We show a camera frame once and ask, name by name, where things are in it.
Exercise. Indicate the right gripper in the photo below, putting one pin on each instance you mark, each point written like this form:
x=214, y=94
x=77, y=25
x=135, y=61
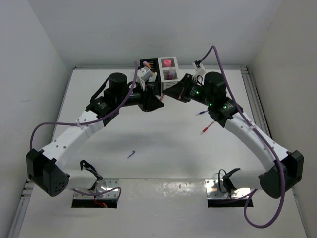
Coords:
x=174, y=91

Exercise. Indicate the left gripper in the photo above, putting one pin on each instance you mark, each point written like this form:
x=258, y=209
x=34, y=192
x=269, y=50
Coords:
x=149, y=102

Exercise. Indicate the pink purple eraser block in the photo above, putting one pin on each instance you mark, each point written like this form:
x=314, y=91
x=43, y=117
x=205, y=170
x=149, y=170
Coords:
x=166, y=62

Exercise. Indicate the red grip gel pen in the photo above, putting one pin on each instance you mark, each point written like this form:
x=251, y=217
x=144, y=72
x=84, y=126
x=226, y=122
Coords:
x=207, y=127

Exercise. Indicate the red retractable pen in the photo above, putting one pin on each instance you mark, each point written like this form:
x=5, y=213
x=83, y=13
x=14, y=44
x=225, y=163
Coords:
x=180, y=97

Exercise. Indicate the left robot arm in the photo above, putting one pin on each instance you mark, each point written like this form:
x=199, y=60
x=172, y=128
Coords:
x=46, y=167

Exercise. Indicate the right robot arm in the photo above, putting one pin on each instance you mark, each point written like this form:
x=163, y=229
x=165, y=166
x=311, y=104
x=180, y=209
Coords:
x=283, y=169

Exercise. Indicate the black slotted pen holder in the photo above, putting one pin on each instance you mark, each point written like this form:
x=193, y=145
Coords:
x=157, y=85

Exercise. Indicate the white slotted pen holder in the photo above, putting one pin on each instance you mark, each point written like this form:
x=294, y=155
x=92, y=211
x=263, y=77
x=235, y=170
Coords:
x=164, y=72

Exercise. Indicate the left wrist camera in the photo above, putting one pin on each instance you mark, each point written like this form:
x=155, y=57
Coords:
x=143, y=75

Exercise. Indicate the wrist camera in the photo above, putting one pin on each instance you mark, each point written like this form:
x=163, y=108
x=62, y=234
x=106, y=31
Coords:
x=199, y=69
x=143, y=75

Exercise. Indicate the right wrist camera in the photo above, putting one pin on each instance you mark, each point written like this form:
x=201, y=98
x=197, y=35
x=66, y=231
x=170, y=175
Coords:
x=199, y=69

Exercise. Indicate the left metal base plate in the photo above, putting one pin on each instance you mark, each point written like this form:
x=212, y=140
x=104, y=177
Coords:
x=106, y=189

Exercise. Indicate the metal base plate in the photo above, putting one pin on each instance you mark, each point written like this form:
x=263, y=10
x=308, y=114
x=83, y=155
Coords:
x=106, y=189
x=216, y=191

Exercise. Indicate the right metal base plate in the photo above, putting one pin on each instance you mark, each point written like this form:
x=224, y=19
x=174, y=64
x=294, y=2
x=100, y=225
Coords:
x=216, y=191

